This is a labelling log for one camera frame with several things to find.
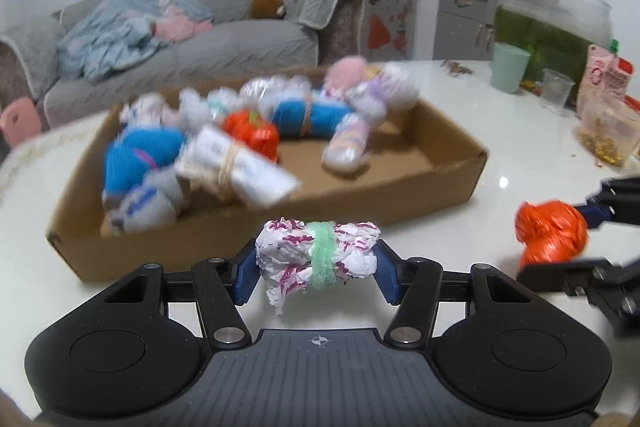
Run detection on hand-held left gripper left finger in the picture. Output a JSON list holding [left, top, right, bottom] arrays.
[[102, 241, 261, 350]]

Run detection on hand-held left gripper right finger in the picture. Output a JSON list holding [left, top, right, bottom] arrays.
[[372, 241, 526, 350]]

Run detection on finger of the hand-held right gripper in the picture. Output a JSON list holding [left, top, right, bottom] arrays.
[[570, 177, 640, 228], [515, 257, 640, 338]]

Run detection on purple-print bundle with green band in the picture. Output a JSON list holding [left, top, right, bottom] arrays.
[[255, 218, 382, 319]]

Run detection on orange plastic bundle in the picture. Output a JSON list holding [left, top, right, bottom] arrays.
[[515, 199, 590, 270]]

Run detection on shallow cardboard box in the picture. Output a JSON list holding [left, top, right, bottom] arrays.
[[46, 66, 488, 283]]

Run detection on white grey-striped bundle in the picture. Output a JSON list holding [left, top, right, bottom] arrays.
[[175, 124, 301, 210]]

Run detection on orange bundle with green band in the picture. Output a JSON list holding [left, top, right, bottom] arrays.
[[221, 109, 281, 162]]

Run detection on blue knitted sock bundle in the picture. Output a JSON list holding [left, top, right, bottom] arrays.
[[101, 127, 190, 235]]

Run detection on blue knit roll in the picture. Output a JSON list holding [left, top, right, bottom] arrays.
[[270, 99, 353, 140]]

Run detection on bubble wrap bundle green band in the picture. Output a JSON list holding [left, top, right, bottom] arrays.
[[179, 88, 246, 128]]

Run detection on white lilac bundle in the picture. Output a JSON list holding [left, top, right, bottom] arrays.
[[350, 64, 421, 128]]

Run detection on clear plastic bundle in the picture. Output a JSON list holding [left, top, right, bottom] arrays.
[[240, 76, 313, 118]]

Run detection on pink fluffy pompom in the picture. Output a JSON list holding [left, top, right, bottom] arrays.
[[325, 58, 373, 92]]

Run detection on clear container of nuts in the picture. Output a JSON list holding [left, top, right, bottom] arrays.
[[575, 97, 640, 168]]

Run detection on clear plastic cup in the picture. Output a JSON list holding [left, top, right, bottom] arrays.
[[541, 68, 576, 116]]

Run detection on pink snack pouch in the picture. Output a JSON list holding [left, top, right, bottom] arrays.
[[577, 39, 633, 108]]

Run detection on pale green cup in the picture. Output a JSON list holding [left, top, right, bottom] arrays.
[[490, 42, 531, 94]]

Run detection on glass fish tank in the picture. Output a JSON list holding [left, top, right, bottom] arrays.
[[492, 0, 613, 80]]

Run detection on scattered nut shells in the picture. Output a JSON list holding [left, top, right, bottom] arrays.
[[439, 59, 473, 78]]

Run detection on grey quilted sofa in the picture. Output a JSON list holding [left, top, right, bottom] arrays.
[[0, 0, 368, 128]]

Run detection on grey cabinet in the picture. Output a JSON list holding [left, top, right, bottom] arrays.
[[432, 0, 506, 60]]

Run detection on pink cloth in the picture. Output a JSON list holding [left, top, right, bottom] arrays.
[[152, 4, 213, 42]]

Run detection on brown plush toy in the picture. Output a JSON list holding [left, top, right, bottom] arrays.
[[248, 0, 287, 20]]

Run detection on pink plastic stool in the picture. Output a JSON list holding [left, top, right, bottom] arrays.
[[0, 98, 43, 148]]

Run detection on light blue blanket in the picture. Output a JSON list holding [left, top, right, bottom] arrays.
[[56, 0, 216, 82]]

